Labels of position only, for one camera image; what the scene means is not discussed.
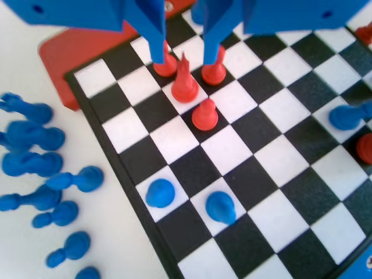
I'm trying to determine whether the black white chessboard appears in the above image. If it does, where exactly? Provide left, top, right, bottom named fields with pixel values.
left=64, top=8, right=372, bottom=279

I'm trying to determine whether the red base plate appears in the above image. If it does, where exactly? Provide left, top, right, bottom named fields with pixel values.
left=37, top=0, right=195, bottom=112

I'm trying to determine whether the blue knight chess piece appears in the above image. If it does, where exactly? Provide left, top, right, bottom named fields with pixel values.
left=0, top=120, right=66, bottom=152
left=2, top=151, right=64, bottom=178

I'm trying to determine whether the red piece back row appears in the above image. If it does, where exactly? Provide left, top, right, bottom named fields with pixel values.
left=356, top=133, right=372, bottom=166

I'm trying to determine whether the blue rook chess piece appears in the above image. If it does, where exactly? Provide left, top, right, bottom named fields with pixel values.
left=0, top=92, right=55, bottom=125

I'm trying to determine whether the blue bishop chess piece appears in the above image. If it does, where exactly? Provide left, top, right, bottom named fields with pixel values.
left=0, top=184, right=62, bottom=212
left=45, top=165, right=105, bottom=193

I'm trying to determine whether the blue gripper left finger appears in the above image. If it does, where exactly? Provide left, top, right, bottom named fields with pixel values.
left=121, top=0, right=168, bottom=64

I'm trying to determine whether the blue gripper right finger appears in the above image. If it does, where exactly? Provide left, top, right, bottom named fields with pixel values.
left=202, top=0, right=245, bottom=65

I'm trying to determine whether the blue base plate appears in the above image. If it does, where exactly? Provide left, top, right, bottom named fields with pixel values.
left=337, top=252, right=372, bottom=279

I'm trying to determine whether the red bishop chess piece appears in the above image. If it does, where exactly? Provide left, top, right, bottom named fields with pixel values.
left=171, top=51, right=200, bottom=104

